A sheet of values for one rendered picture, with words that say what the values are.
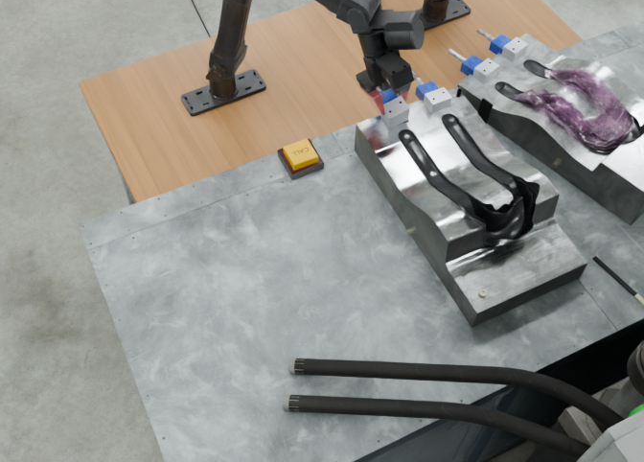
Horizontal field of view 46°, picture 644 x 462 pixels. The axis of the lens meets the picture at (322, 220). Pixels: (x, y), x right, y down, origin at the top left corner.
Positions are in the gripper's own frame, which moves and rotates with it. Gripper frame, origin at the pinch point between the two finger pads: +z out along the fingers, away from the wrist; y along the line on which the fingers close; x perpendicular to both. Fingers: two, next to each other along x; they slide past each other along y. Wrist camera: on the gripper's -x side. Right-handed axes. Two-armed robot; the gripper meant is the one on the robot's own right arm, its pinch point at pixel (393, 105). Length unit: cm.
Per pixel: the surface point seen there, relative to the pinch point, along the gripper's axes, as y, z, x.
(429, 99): 8.8, 3.8, 0.9
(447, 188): 0.0, 11.1, -18.9
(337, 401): -41, 17, -47
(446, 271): -9.6, 18.4, -32.1
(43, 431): -117, 67, 30
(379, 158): -8.3, 6.0, -6.4
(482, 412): -20, 21, -61
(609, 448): -22, -27, -99
